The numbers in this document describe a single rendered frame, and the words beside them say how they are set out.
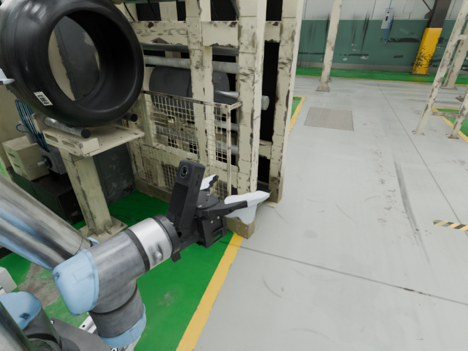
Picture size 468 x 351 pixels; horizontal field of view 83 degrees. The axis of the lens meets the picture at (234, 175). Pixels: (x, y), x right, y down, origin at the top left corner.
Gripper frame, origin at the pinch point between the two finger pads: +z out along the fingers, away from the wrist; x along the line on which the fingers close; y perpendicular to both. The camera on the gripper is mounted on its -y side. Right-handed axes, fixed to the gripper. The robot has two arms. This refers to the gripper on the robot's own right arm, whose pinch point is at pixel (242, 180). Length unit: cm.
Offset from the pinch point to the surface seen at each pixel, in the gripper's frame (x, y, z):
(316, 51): -461, -2, 847
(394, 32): -259, -34, 942
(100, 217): -149, 71, 1
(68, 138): -111, 5, -7
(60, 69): -136, -26, 5
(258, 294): -39, 102, 43
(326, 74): -261, 36, 537
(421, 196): 0, 108, 221
